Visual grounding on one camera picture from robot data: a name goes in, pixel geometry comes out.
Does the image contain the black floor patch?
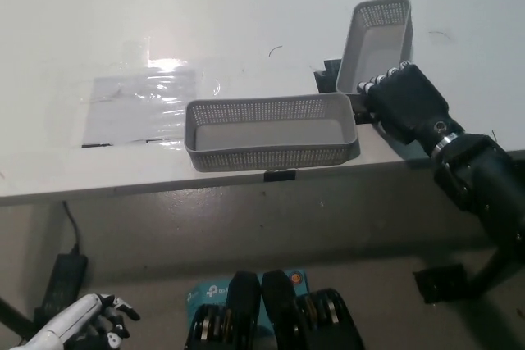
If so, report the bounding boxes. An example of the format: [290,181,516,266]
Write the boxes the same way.
[413,262,473,305]

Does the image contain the teal tp-link box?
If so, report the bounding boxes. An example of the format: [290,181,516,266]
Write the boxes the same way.
[186,270,308,339]

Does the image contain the black table leg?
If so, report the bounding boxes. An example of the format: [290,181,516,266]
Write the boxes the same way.
[0,295,36,339]

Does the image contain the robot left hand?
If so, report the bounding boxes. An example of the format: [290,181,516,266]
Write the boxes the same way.
[44,292,140,350]

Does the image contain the black adapter cable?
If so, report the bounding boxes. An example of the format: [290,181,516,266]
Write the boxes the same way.
[61,201,82,257]

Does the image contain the black mat on table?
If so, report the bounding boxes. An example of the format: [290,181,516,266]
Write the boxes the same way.
[313,57,382,125]

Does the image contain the long grey perforated basket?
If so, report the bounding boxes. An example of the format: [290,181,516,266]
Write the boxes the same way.
[185,92,357,173]

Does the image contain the clear plastic sheet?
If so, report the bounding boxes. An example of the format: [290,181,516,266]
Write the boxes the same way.
[80,61,222,150]

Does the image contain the short grey perforated basket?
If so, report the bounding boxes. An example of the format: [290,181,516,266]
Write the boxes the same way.
[335,0,413,95]

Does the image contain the black power adapter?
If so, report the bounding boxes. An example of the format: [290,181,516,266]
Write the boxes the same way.
[34,253,89,326]

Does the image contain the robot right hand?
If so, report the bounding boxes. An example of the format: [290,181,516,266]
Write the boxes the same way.
[357,61,464,148]

